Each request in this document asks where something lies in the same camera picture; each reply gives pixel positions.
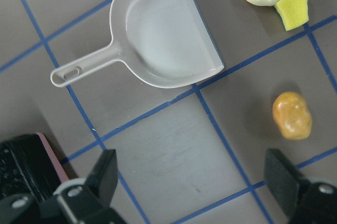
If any orange-brown bread roll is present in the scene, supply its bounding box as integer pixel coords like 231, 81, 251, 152
272, 92, 312, 140

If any bin with black bag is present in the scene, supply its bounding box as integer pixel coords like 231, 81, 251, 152
1, 132, 69, 202

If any beige plastic dustpan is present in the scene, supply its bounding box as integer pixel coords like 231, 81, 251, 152
50, 0, 224, 89

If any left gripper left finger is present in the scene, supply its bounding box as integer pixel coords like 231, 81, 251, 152
40, 150, 126, 223

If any yellow sponge piece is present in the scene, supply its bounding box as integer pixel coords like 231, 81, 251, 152
274, 0, 309, 31

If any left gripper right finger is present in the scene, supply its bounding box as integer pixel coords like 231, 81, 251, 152
264, 149, 336, 223

